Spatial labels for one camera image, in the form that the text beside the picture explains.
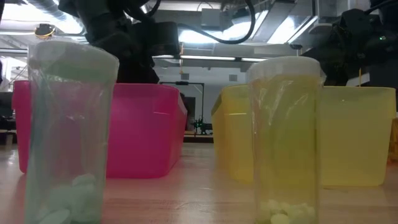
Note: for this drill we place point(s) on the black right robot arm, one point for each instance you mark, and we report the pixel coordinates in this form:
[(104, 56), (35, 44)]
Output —
[(357, 28)]

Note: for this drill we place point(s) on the black metal stand frame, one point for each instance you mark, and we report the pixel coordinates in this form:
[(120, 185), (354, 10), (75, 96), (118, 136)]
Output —
[(202, 102)]

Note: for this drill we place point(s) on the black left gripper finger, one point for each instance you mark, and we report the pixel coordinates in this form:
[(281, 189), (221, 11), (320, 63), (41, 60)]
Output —
[(136, 71)]

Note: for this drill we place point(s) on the silver ceiling air duct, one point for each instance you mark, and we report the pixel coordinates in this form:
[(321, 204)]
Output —
[(46, 6)]

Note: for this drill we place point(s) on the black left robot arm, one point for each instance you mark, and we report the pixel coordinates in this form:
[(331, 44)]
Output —
[(99, 21)]

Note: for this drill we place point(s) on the clear pill bottle white cap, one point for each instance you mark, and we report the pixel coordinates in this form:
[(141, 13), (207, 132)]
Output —
[(68, 124)]

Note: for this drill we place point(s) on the green-lit dark device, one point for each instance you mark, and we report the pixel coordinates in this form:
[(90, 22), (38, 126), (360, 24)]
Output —
[(200, 124)]

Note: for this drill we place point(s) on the red-pink plastic bin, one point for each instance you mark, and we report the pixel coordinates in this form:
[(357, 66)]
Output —
[(143, 130)]

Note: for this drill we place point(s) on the orange pill bottle white cap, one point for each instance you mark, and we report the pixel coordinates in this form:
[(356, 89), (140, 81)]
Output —
[(286, 140)]

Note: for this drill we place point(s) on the yellow plastic bin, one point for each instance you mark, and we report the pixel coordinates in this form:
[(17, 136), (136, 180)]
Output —
[(354, 137)]

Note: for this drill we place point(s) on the ceiling light strip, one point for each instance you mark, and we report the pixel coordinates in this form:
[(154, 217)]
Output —
[(205, 58)]

